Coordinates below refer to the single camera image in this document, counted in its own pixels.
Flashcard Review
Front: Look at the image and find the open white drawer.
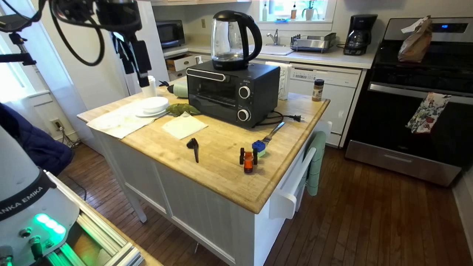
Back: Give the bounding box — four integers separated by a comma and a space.
166, 52, 204, 75

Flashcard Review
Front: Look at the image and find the blue metal-handled measuring cup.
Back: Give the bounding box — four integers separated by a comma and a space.
252, 119, 287, 159

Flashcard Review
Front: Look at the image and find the black coffee maker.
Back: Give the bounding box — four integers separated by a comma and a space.
343, 13, 380, 56

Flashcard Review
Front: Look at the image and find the white kitchen island cart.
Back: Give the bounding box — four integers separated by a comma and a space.
77, 90, 331, 266

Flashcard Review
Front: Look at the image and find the pale green container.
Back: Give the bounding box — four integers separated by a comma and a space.
167, 75, 190, 99

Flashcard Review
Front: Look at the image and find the black camera on tripod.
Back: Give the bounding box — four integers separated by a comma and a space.
0, 13, 39, 66

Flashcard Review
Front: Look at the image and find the dark blue jacket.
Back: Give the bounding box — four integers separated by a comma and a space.
0, 102, 76, 176

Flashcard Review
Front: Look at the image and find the black oven power cord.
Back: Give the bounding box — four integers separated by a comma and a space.
256, 109, 303, 128

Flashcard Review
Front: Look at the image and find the green hanging towel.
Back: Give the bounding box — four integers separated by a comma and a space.
303, 130, 328, 198

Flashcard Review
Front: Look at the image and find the white cup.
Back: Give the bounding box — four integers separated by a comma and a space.
141, 74, 158, 97

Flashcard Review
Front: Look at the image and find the orange black toy car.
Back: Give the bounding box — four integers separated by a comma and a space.
238, 146, 259, 174

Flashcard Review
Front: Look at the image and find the white dishwasher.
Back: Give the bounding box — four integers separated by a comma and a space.
287, 63, 367, 148

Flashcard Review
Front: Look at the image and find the green cloth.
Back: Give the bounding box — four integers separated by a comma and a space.
166, 100, 201, 118

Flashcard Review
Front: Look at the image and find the black microwave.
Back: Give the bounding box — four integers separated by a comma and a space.
156, 19, 187, 50

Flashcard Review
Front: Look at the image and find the white windowsill pot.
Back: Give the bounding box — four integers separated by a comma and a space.
300, 0, 317, 22

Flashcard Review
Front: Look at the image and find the white wall outlet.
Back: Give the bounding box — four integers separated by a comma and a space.
49, 117, 65, 133

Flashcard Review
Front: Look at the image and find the white towel bar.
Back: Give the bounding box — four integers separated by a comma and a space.
268, 146, 318, 220

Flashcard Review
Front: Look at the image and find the white panel door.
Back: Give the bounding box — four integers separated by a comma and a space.
132, 0, 170, 94

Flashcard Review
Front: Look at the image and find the black toaster oven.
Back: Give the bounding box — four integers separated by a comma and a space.
185, 60, 281, 130

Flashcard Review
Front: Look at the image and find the spice jar with black lid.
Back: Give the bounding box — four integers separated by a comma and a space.
311, 77, 327, 103

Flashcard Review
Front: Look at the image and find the small white napkin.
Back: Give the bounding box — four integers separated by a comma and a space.
161, 111, 209, 142

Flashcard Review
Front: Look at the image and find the metal dish rack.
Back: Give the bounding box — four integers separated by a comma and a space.
289, 31, 339, 54

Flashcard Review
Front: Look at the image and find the large white paper towel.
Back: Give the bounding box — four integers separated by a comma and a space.
88, 100, 157, 140

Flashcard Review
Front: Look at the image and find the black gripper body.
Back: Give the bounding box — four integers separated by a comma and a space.
95, 0, 145, 37

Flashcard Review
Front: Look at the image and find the chrome sink faucet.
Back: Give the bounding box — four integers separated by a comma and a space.
265, 26, 283, 47

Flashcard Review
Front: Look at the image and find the black glass electric kettle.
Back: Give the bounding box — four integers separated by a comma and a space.
210, 9, 265, 72

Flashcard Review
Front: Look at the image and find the aluminium robot stand frame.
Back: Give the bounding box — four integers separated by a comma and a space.
43, 168, 164, 266

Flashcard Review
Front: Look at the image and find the stack of white plates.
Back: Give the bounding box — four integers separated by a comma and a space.
133, 94, 170, 118

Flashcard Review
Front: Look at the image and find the black steel kitchen stove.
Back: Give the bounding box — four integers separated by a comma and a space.
345, 16, 473, 189

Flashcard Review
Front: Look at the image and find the brown paper bag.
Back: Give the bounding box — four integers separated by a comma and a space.
396, 13, 435, 65

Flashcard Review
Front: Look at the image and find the white kitchen counter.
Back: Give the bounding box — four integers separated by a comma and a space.
161, 41, 377, 71

